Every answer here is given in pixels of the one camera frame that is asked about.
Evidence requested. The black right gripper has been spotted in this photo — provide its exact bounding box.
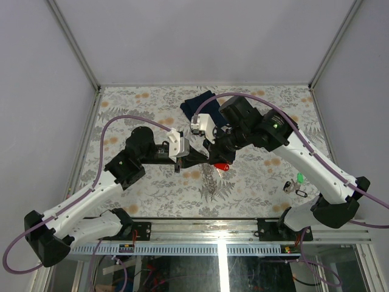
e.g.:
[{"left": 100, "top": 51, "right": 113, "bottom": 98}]
[{"left": 202, "top": 124, "right": 250, "bottom": 164}]

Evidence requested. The red key tag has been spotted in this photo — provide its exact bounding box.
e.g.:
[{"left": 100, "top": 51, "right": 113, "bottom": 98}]
[{"left": 213, "top": 163, "right": 230, "bottom": 178}]

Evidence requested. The steel disc with keyrings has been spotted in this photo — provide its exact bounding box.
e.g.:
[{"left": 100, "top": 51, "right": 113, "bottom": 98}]
[{"left": 199, "top": 164, "right": 218, "bottom": 201}]

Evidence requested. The silver key black tag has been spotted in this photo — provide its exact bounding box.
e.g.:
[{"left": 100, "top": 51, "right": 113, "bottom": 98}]
[{"left": 283, "top": 179, "right": 300, "bottom": 193}]

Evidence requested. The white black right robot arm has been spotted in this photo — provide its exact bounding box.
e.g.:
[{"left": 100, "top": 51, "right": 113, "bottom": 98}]
[{"left": 191, "top": 94, "right": 370, "bottom": 240}]

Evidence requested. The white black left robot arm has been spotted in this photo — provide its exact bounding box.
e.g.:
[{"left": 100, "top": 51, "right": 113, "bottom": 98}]
[{"left": 24, "top": 127, "right": 208, "bottom": 268}]

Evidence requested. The dark blue folded cloth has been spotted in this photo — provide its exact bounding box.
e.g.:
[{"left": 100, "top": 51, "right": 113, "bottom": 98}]
[{"left": 179, "top": 90, "right": 229, "bottom": 128}]

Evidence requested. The green key tag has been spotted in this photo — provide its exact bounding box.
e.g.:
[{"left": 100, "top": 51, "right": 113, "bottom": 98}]
[{"left": 297, "top": 173, "right": 305, "bottom": 184}]

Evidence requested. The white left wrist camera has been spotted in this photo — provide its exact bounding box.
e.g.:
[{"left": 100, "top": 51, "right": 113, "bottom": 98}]
[{"left": 167, "top": 128, "right": 190, "bottom": 162}]

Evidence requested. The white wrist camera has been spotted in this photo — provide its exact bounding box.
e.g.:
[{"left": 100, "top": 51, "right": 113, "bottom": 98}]
[
  {"left": 190, "top": 113, "right": 216, "bottom": 144},
  {"left": 167, "top": 128, "right": 190, "bottom": 162}
]

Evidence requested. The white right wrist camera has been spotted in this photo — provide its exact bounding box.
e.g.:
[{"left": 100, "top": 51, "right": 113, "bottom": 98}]
[{"left": 190, "top": 113, "right": 216, "bottom": 144}]

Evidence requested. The aluminium mounting rail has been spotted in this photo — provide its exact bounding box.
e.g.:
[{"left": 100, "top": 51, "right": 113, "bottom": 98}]
[{"left": 75, "top": 217, "right": 373, "bottom": 244}]

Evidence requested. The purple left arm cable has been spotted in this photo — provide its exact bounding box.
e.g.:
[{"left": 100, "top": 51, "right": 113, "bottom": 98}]
[{"left": 2, "top": 115, "right": 173, "bottom": 273}]

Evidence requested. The white slotted cable duct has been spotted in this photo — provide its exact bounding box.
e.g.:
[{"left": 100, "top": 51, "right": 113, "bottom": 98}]
[{"left": 72, "top": 243, "right": 282, "bottom": 256}]

